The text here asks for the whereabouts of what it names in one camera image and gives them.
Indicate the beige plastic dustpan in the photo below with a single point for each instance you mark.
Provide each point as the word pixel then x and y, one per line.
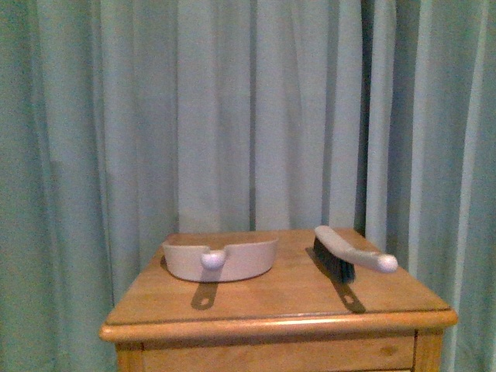
pixel 234 262

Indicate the wooden nightstand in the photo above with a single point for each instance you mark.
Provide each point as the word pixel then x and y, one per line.
pixel 295 317

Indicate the light blue curtain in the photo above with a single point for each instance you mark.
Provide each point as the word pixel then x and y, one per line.
pixel 123 121

